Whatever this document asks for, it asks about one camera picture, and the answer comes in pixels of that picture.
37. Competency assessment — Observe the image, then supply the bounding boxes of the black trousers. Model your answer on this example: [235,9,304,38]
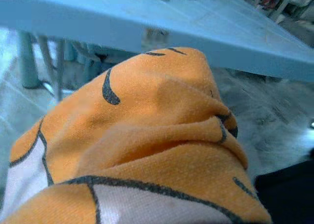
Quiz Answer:
[254,159,314,224]

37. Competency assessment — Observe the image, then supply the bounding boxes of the pale plastic folding table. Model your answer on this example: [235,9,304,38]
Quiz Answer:
[0,0,314,102]

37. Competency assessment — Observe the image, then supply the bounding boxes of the orange and white garment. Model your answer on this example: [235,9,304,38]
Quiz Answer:
[0,46,273,224]

